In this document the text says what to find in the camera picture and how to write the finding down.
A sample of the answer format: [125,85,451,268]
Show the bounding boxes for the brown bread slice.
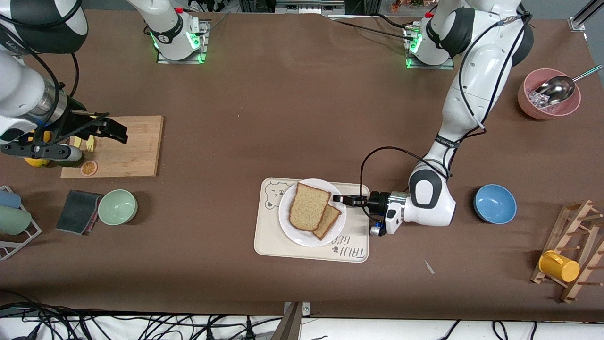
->
[289,182,332,232]
[312,205,342,241]

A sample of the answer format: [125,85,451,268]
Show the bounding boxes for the white round plate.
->
[278,178,347,248]

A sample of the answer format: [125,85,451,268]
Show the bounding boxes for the wooden cutting board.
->
[60,116,164,179]

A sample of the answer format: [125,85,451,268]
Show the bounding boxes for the light green bowl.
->
[98,189,138,226]

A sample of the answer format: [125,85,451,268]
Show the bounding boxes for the dark grey cloth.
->
[55,190,103,236]

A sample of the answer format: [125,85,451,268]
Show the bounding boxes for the cream bear tray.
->
[254,178,370,264]

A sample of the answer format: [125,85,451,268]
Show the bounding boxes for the light blue cup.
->
[0,189,22,209]

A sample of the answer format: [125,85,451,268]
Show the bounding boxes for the pale green cup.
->
[0,206,32,235]

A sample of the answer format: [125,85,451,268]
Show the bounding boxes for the blue bowl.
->
[473,184,517,224]

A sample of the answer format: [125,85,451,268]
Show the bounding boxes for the pink bowl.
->
[517,68,581,120]

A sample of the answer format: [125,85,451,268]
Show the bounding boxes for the wooden mug rack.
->
[530,200,604,303]

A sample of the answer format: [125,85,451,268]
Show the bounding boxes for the clear ice cubes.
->
[528,87,574,113]

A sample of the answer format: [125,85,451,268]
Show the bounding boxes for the yellow mug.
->
[538,251,580,283]

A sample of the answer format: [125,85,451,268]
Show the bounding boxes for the metal scoop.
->
[533,64,604,106]

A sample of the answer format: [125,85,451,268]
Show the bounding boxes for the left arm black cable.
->
[360,12,531,222]

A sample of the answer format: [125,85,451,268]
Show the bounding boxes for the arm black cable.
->
[0,14,110,147]
[360,12,531,222]

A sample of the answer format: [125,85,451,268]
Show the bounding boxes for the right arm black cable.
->
[0,14,110,147]

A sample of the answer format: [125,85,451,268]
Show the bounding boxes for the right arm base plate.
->
[156,20,210,64]

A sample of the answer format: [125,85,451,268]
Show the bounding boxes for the white wire rack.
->
[0,186,42,261]

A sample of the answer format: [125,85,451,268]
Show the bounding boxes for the metal table bracket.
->
[278,301,311,340]

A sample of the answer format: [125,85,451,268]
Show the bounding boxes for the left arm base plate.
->
[403,24,456,70]

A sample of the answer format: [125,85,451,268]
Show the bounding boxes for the black cable on table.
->
[330,13,412,38]

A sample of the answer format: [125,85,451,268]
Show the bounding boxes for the aluminium frame profile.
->
[569,0,604,32]

